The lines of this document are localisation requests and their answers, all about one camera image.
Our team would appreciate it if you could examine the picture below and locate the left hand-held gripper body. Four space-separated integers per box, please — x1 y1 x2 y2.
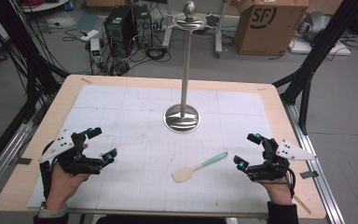
38 128 104 176

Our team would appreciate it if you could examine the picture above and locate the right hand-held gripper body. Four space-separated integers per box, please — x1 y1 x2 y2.
246 137 319 183

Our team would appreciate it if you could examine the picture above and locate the spatula with teal handle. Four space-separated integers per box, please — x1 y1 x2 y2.
171 151 229 184

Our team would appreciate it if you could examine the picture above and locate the silver metal utensil stand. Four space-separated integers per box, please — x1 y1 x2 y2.
162 0 208 134

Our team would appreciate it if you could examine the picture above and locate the person's right hand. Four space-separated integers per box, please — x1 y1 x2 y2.
258 176 294 206

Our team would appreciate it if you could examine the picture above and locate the person's left hand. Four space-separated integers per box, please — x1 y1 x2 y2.
46 161 91 209

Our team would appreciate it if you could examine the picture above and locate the white grid mat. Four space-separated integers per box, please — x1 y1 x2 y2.
26 84 282 213

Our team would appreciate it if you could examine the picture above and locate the thin wooden stick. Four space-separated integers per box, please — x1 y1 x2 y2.
292 193 312 216

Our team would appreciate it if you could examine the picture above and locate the white wrist watch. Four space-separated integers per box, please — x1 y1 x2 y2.
37 202 68 219

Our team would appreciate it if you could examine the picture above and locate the white device with green display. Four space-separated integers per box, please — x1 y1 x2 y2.
89 37 103 63

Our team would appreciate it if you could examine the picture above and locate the white power strip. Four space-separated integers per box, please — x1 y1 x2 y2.
80 29 100 43

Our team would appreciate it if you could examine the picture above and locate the large black computer tower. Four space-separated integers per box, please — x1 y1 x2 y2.
103 5 137 58

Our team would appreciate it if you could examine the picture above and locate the white metal stand leg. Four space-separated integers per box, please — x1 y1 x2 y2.
213 0 228 59
160 0 175 49

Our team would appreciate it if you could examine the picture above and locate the brown cardboard box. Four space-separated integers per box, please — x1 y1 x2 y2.
233 0 310 57

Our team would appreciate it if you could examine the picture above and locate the white flat board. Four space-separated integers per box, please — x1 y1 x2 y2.
288 36 352 57

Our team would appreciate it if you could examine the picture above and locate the slim black computer tower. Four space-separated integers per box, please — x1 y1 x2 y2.
132 4 154 49

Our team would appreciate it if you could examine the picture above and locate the grey rounded device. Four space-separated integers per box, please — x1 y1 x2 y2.
297 11 333 42

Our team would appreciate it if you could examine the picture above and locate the round white table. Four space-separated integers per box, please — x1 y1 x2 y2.
21 0 72 13

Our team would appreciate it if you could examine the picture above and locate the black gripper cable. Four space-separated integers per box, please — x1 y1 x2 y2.
286 167 296 200

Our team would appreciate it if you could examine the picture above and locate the black gripper strap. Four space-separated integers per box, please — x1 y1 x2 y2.
39 161 53 201

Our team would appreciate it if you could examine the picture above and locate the aluminium rail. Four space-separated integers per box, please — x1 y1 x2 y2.
283 102 347 224
0 104 43 204

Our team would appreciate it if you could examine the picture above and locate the coiled black cable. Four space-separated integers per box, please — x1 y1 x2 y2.
145 46 172 63

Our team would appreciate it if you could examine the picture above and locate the black frame with cables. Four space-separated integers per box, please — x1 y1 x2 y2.
0 0 71 123

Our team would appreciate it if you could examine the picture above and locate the black metal frame post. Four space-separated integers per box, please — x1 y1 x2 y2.
272 0 358 136

